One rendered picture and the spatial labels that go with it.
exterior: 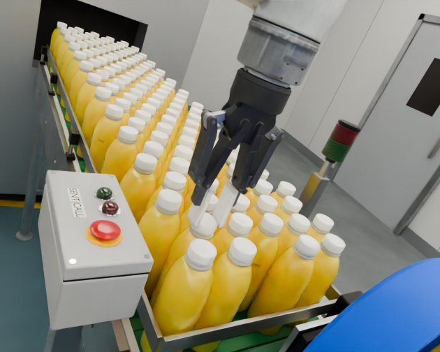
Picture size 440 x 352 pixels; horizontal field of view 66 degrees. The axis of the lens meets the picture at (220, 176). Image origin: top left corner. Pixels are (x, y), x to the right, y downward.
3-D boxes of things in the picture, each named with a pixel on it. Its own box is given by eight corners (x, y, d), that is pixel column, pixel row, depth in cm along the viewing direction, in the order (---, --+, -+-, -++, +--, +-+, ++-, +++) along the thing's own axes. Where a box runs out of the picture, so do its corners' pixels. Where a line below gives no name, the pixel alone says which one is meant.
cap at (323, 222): (313, 227, 68) (317, 219, 68) (311, 218, 72) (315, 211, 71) (331, 235, 68) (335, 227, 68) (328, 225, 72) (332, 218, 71)
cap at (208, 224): (216, 237, 53) (221, 228, 52) (193, 235, 51) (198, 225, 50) (209, 222, 56) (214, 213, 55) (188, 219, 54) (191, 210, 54)
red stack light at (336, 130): (342, 144, 87) (350, 130, 85) (325, 133, 91) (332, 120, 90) (357, 147, 90) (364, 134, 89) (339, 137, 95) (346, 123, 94)
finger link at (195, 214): (214, 190, 48) (210, 189, 48) (198, 228, 51) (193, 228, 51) (206, 179, 50) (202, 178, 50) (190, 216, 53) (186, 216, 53)
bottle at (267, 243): (218, 281, 72) (252, 209, 65) (248, 292, 73) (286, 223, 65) (214, 305, 66) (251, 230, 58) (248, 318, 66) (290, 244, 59)
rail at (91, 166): (151, 352, 47) (157, 337, 46) (45, 50, 162) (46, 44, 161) (156, 350, 48) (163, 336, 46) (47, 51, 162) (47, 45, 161)
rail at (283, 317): (158, 355, 47) (165, 341, 46) (156, 350, 48) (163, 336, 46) (337, 311, 70) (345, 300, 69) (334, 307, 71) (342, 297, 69)
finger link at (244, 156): (243, 113, 48) (251, 113, 48) (228, 180, 53) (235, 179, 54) (258, 125, 45) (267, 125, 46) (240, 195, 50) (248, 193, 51)
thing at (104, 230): (91, 245, 39) (93, 237, 39) (86, 225, 42) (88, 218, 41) (122, 244, 41) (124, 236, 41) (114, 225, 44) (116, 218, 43)
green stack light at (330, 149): (332, 161, 89) (341, 144, 87) (316, 150, 93) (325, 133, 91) (347, 163, 92) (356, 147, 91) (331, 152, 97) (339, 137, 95)
